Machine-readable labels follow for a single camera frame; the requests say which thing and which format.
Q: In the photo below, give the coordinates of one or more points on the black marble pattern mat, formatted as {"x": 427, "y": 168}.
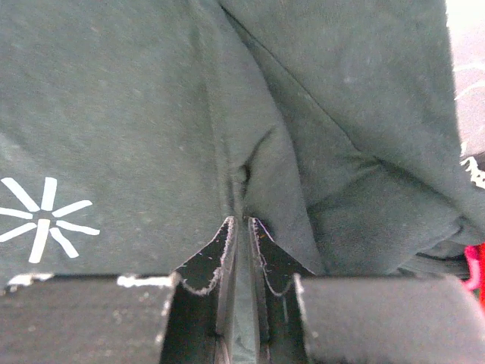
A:
{"x": 465, "y": 23}

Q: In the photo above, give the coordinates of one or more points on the black t shirt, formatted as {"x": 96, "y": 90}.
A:
{"x": 130, "y": 130}

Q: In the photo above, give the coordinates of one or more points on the folded red t shirt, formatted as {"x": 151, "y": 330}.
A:
{"x": 474, "y": 256}

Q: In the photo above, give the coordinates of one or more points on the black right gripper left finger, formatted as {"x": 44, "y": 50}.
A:
{"x": 183, "y": 317}

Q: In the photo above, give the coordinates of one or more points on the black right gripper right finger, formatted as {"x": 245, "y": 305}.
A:
{"x": 303, "y": 318}

